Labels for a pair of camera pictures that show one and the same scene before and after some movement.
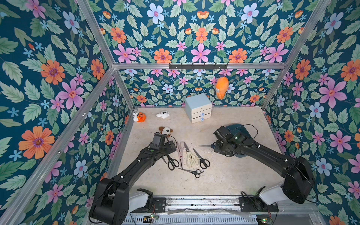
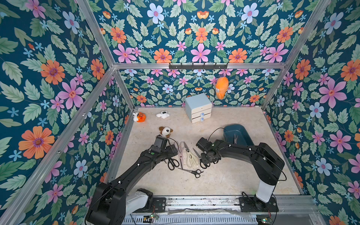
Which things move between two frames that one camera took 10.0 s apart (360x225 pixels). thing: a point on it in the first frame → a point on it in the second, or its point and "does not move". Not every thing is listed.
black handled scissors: [204, 163] does not move
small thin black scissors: [197, 172] does not move
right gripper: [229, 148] → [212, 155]
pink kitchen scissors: [180, 152] does not move
